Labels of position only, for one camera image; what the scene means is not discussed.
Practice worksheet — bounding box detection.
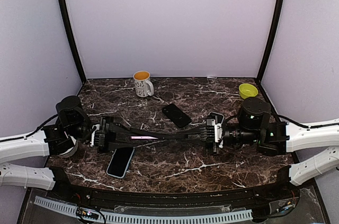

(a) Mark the green bowl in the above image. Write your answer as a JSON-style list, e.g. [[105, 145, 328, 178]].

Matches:
[[239, 83, 258, 99]]

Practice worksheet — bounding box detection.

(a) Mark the black frame post left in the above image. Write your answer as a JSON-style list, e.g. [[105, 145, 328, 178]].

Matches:
[[58, 0, 87, 84]]

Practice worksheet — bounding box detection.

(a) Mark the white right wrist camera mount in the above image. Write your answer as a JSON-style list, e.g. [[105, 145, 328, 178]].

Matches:
[[214, 123, 224, 148]]

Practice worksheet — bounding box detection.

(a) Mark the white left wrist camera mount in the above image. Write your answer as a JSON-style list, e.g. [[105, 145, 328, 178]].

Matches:
[[90, 124, 100, 147]]

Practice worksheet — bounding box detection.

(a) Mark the white patterned mug yellow inside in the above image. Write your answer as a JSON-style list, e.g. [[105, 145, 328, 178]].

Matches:
[[133, 71, 154, 97]]

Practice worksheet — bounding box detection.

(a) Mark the black frame post right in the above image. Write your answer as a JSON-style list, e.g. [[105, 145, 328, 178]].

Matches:
[[256, 0, 284, 85]]

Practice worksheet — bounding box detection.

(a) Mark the purple phone with dark screen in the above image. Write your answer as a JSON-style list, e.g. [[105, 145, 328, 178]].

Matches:
[[130, 136, 158, 140]]

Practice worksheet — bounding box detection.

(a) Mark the phone in blue case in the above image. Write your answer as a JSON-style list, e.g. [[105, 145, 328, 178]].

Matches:
[[106, 147, 135, 178]]

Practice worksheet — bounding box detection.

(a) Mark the white fluted bowl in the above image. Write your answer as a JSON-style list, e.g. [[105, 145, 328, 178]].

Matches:
[[58, 138, 78, 158]]

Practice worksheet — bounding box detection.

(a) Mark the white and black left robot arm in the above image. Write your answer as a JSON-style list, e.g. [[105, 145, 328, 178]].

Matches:
[[1, 95, 163, 201]]

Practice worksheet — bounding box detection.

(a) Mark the black frame post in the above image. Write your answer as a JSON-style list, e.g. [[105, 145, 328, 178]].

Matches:
[[58, 0, 87, 84], [256, 0, 284, 85]]

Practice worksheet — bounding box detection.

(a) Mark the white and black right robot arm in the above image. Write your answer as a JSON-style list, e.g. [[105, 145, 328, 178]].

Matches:
[[162, 97, 338, 200]]

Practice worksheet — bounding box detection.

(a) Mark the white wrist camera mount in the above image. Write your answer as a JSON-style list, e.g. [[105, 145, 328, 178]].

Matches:
[[214, 123, 224, 148], [90, 124, 100, 147]]

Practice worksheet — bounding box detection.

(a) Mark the black front rail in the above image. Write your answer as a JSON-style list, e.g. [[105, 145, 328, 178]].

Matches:
[[47, 183, 300, 209]]

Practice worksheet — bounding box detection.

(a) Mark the white slotted cable duct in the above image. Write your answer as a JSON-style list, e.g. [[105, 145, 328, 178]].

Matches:
[[33, 196, 253, 224]]

